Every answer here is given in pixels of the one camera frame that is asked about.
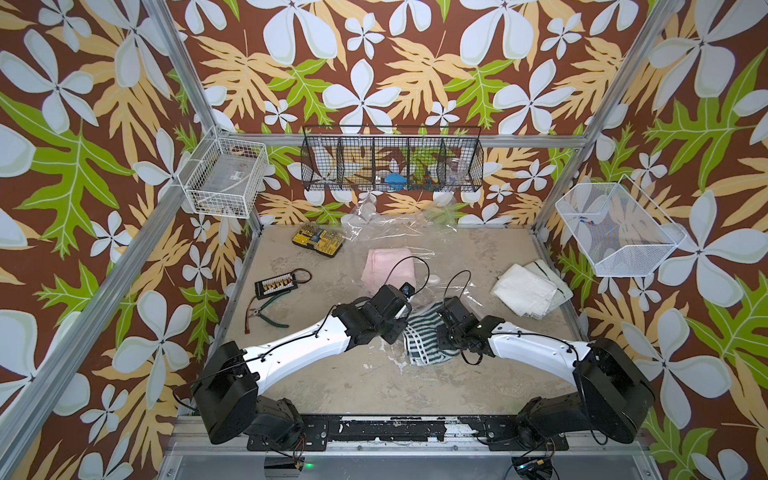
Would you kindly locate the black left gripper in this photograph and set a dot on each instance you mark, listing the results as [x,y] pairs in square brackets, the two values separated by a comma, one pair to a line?
[396,332]

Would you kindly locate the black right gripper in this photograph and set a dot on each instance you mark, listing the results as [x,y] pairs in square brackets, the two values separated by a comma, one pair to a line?
[439,337]

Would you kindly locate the green white striped towel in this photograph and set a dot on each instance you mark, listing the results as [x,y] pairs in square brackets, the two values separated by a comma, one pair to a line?
[421,339]

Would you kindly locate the pink towel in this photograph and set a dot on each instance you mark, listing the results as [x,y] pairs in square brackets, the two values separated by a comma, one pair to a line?
[388,266]

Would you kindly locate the clear plastic vacuum bag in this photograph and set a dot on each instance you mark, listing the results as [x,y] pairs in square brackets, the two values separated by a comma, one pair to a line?
[419,249]

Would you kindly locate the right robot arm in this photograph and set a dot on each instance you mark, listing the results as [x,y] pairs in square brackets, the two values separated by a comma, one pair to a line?
[612,396]

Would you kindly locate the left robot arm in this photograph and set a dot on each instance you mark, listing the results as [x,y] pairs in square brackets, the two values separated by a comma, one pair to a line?
[229,393]

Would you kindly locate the white folded towel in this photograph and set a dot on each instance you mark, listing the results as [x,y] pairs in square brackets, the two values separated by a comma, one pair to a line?
[533,290]

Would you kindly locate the yellow black screwdriver bit case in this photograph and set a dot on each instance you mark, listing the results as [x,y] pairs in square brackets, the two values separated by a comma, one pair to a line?
[322,241]

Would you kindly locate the black parallel charging board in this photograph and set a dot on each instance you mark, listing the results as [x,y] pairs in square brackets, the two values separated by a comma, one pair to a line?
[282,283]

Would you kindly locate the white mesh basket right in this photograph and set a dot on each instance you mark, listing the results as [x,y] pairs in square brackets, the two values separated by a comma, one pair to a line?
[620,229]

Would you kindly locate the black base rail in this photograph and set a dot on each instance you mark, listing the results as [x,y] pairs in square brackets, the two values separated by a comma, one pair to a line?
[318,432]

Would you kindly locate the green handled pliers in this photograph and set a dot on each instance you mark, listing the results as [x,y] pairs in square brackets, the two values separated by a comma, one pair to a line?
[257,307]

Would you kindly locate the black wire basket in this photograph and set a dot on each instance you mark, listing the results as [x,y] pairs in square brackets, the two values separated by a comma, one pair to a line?
[391,158]

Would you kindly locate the white wire basket left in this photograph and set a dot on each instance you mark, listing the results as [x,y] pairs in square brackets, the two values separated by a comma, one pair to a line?
[223,175]

